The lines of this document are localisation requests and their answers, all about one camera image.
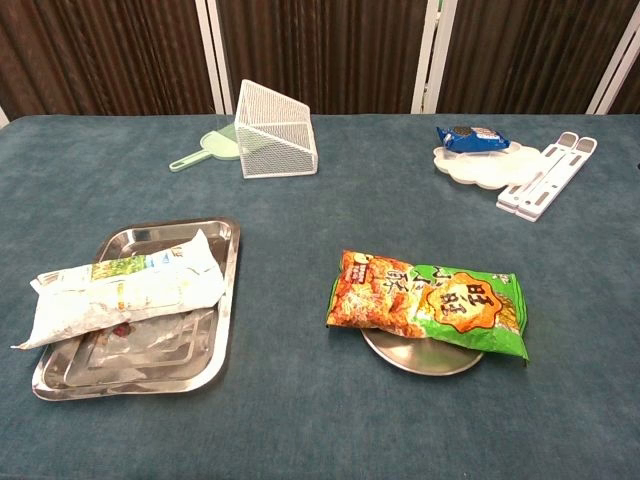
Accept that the rectangular steel tray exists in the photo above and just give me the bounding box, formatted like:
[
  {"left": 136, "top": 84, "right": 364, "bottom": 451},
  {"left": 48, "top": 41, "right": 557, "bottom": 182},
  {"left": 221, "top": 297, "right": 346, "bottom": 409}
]
[{"left": 31, "top": 216, "right": 241, "bottom": 403}]

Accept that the white folding laptop stand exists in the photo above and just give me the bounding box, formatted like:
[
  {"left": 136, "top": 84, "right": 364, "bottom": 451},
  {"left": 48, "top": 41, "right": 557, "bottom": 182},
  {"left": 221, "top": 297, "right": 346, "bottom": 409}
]
[{"left": 496, "top": 131, "right": 599, "bottom": 224}]

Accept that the light green plastic dustpan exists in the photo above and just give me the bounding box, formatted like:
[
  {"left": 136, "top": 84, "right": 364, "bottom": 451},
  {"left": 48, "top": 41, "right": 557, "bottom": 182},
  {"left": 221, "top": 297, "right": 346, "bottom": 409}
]
[{"left": 168, "top": 123, "right": 241, "bottom": 174}]

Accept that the white snack bag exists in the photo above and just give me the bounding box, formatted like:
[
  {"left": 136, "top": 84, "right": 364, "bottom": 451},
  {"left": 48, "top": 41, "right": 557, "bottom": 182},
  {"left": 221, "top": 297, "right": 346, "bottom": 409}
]
[{"left": 10, "top": 228, "right": 227, "bottom": 350}]

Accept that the blue felt table cover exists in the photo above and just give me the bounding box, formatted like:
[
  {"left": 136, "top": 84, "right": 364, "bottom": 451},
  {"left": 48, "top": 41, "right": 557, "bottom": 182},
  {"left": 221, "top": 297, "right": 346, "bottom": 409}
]
[{"left": 0, "top": 113, "right": 640, "bottom": 480}]

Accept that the round steel plate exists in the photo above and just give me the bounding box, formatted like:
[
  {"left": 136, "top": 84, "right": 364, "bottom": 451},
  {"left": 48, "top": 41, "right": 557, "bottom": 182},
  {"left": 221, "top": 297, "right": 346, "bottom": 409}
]
[{"left": 359, "top": 324, "right": 485, "bottom": 377}]

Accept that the white wire mesh basket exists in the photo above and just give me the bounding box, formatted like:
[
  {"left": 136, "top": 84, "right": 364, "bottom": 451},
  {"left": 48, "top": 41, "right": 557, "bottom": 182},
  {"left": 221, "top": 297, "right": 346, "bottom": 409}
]
[{"left": 234, "top": 78, "right": 320, "bottom": 180}]

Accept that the white cloud-shaped tray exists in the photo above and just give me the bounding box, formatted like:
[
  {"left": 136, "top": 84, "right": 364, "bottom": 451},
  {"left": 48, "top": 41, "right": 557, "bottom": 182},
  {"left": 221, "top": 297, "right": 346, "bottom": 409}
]
[{"left": 432, "top": 139, "right": 544, "bottom": 191}]

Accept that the blue cookie packet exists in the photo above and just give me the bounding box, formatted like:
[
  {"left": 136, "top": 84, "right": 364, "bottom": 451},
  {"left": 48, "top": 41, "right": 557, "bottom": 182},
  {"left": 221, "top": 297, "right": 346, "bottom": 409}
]
[{"left": 435, "top": 124, "right": 511, "bottom": 154}]

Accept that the brown white-framed screen panel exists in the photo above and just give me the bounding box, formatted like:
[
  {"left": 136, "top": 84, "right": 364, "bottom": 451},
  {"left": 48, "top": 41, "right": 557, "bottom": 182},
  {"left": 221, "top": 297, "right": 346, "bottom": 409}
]
[
  {"left": 607, "top": 29, "right": 640, "bottom": 115},
  {"left": 424, "top": 0, "right": 640, "bottom": 115},
  {"left": 207, "top": 0, "right": 441, "bottom": 115},
  {"left": 0, "top": 0, "right": 224, "bottom": 120}
]

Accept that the orange green snack bag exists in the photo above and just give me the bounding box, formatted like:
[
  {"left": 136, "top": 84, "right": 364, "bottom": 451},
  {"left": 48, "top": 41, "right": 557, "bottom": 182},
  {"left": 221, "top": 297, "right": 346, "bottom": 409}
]
[{"left": 325, "top": 249, "right": 530, "bottom": 362}]

